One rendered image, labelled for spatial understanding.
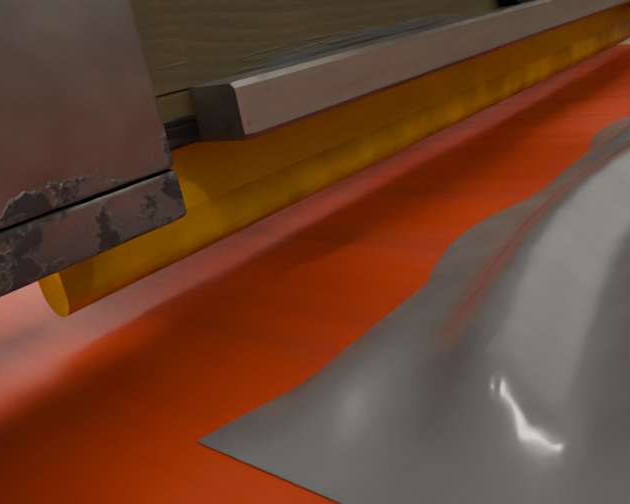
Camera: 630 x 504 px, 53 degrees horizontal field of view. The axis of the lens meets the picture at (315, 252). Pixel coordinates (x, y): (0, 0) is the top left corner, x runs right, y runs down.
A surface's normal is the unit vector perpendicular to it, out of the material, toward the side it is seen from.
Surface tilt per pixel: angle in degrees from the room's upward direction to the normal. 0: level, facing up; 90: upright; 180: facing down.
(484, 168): 0
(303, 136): 90
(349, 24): 90
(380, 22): 90
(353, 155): 90
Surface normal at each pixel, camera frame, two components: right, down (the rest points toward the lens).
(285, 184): 0.76, 0.08
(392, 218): -0.18, -0.92
